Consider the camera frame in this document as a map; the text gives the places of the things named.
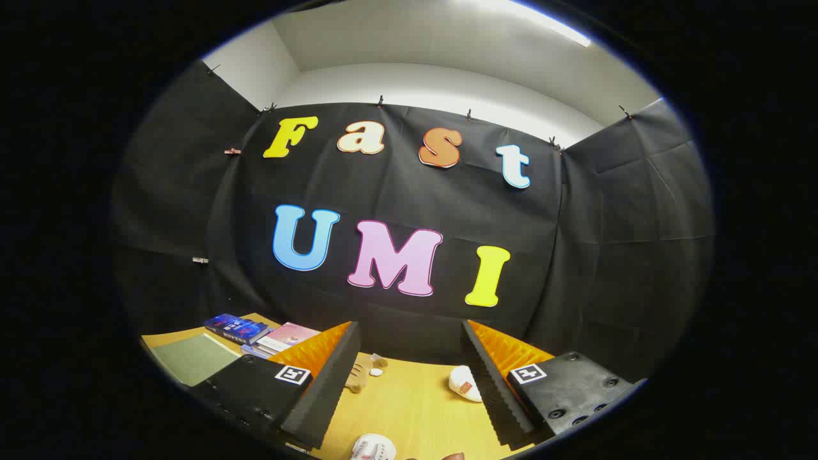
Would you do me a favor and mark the brown bread plush toy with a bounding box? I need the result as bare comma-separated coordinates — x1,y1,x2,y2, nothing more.
345,353,389,394

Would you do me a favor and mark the black backdrop cloth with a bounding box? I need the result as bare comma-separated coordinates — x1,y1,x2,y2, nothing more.
112,61,713,384

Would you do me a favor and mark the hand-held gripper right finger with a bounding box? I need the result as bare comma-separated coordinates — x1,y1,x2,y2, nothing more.
461,319,647,449

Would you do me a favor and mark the dark blue book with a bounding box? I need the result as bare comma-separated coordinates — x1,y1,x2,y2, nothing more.
203,312,270,346

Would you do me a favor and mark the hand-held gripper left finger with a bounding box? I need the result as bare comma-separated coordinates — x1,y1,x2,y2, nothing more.
190,321,361,450

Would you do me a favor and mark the pink cover book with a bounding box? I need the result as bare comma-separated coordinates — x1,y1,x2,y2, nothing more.
256,322,321,353

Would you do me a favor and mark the white plush toy red label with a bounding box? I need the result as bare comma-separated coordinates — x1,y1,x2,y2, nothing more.
449,365,483,403

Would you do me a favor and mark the white canvas shoe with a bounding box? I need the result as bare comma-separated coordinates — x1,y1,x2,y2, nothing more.
350,434,397,460

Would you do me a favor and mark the cream fabric storage box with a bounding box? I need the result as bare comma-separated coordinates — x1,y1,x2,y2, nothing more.
148,332,243,388

